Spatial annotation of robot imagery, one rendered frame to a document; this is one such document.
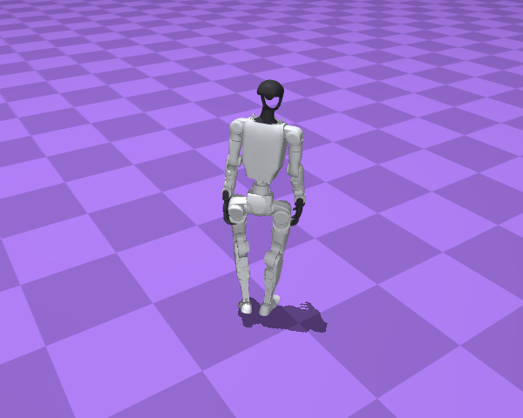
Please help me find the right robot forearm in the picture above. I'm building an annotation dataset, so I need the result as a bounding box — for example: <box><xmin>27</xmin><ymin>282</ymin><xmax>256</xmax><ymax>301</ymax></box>
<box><xmin>290</xmin><ymin>165</ymin><xmax>305</xmax><ymax>203</ymax></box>

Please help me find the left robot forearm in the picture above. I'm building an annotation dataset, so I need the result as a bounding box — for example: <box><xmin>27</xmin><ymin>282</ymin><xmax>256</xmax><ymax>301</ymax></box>
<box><xmin>221</xmin><ymin>154</ymin><xmax>238</xmax><ymax>198</ymax></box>

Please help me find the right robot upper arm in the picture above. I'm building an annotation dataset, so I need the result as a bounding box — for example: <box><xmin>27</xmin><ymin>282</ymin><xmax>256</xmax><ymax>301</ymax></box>
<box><xmin>284</xmin><ymin>125</ymin><xmax>303</xmax><ymax>178</ymax></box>

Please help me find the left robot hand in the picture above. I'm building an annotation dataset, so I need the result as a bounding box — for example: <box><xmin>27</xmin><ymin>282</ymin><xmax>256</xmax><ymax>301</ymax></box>
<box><xmin>222</xmin><ymin>190</ymin><xmax>236</xmax><ymax>225</ymax></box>

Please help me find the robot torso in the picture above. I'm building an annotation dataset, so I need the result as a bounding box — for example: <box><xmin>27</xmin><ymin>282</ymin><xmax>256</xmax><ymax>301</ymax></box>
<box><xmin>242</xmin><ymin>113</ymin><xmax>288</xmax><ymax>216</ymax></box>

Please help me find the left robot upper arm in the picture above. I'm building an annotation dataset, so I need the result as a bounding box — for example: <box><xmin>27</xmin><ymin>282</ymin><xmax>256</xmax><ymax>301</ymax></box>
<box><xmin>228</xmin><ymin>118</ymin><xmax>247</xmax><ymax>167</ymax></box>

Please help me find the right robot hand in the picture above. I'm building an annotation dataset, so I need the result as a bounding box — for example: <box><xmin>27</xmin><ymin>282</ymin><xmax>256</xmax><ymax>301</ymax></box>
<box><xmin>290</xmin><ymin>198</ymin><xmax>305</xmax><ymax>226</ymax></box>

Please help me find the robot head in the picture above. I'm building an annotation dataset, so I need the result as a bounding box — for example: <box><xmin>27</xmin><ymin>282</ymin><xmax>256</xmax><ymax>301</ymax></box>
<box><xmin>254</xmin><ymin>80</ymin><xmax>284</xmax><ymax>125</ymax></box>

